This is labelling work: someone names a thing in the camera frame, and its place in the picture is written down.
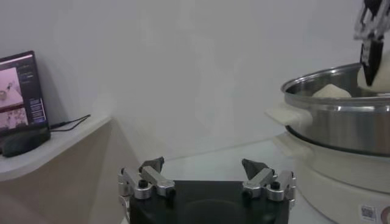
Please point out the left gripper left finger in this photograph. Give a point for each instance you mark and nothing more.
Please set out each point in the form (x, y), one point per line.
(155, 178)

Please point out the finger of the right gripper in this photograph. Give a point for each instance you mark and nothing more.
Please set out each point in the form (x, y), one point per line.
(370, 61)

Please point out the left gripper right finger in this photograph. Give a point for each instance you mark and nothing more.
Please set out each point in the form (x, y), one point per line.
(262, 179)

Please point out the white steamed baozi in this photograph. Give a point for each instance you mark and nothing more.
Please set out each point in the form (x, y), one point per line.
(384, 77)
(332, 92)

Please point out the steel perforated steamer basket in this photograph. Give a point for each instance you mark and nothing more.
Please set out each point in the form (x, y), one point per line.
(344, 128)

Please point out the cream electric cooker base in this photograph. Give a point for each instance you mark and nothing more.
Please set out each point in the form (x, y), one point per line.
(341, 182)

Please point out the white side table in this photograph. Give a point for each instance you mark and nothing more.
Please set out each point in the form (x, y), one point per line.
(61, 170)

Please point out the black computer mouse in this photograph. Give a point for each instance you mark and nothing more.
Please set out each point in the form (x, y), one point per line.
(24, 143)

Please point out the open black laptop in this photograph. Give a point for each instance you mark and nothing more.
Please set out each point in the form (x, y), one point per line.
(18, 91)

